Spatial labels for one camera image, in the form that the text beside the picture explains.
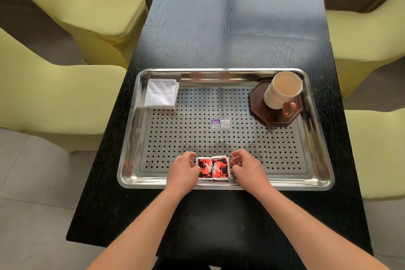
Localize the perforated stainless steel tray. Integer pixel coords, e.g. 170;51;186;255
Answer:
117;68;335;191

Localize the person's right hand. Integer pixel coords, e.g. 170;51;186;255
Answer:
230;149;274;199

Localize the brown octagonal coaster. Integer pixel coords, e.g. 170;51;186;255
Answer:
248;79;304;127

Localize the cream mug with brown handle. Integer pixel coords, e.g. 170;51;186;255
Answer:
263;71;304;119

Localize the person's left forearm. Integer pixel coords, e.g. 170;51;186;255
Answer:
86;186;191;270

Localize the white folded napkin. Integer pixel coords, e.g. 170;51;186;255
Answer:
144;78;180;110

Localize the person's right forearm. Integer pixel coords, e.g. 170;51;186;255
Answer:
249;185;392;270

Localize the person's left hand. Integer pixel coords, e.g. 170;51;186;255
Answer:
166;151;202;198

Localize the red black patterned packet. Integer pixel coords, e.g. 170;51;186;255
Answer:
212;156;230;181
196;157;214;181

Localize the yellow-green covered chair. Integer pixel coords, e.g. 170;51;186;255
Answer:
0;27;127;154
0;0;149;70
344;108;405;203
325;0;405;98

